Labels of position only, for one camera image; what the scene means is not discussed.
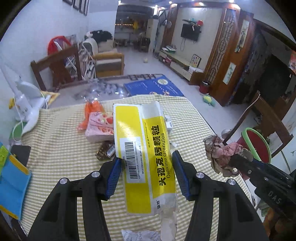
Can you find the brown pink paper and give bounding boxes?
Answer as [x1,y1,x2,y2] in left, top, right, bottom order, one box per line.
[203,135,253,177]

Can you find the brown snack wrapper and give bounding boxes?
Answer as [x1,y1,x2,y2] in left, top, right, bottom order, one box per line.
[96,141,115,161]

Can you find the pink strawberry snack bag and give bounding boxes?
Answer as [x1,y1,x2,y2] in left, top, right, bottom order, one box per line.
[85,112,114,143]

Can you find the yellow medicine box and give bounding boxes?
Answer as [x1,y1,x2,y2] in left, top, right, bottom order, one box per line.
[113,101,177,240]

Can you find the orange plastic bag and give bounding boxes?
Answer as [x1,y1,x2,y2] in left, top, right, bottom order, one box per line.
[77,98,106,131]

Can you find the printed white paper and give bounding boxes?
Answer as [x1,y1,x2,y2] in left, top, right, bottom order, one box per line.
[121,230,161,241]

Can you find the red green trash bin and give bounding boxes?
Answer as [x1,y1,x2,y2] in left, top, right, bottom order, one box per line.
[237,128,271,163]

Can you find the person's hand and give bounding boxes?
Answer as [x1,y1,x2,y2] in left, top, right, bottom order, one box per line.
[263,208,296,241]

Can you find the carved wooden chair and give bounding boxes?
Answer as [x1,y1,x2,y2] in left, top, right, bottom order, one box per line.
[223,91,293,158]

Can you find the blue toy block board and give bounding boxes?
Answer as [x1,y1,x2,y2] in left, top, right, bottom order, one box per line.
[0,145,32,220]

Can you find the black phone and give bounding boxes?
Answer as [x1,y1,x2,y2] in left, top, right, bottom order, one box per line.
[11,145,31,167]

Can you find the green stuffed toy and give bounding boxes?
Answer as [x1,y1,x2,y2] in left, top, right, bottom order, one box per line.
[203,94,215,107]

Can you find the green book under lamp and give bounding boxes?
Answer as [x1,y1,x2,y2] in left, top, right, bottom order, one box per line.
[9,121,27,146]

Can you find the small red bin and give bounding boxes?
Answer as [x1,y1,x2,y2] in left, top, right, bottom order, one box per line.
[199,81,210,94]

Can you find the tv cabinet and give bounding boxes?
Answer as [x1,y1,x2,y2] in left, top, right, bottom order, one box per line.
[158,47,204,86]

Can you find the white desk lamp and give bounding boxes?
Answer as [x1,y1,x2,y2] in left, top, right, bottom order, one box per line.
[1,62,51,135]

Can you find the blue book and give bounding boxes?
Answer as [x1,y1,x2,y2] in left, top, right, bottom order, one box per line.
[123,75,184,97]

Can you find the dark wooden chair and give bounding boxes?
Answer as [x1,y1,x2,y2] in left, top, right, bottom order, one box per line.
[31,44,83,91]

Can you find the wooden sofa with cushions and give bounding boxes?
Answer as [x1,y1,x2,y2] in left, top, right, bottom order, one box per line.
[82,30,125,78]

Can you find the red bag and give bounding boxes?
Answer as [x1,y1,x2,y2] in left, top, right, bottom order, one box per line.
[47,36,71,55]

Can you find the wall television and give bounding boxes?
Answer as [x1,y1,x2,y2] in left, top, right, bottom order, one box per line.
[181,24,201,42]

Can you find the framed wall pictures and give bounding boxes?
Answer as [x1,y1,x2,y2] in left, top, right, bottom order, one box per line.
[63,0,90,16]

